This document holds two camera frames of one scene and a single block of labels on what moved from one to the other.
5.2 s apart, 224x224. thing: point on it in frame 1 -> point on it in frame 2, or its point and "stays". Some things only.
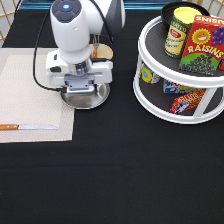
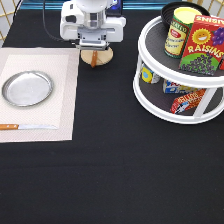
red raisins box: x=204 y=46 stays
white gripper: x=59 y=72 -> x=90 y=28
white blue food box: x=171 y=87 stays
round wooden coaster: x=103 y=51 stays
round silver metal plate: x=85 y=101 -> x=27 y=88
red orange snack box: x=186 y=102 stays
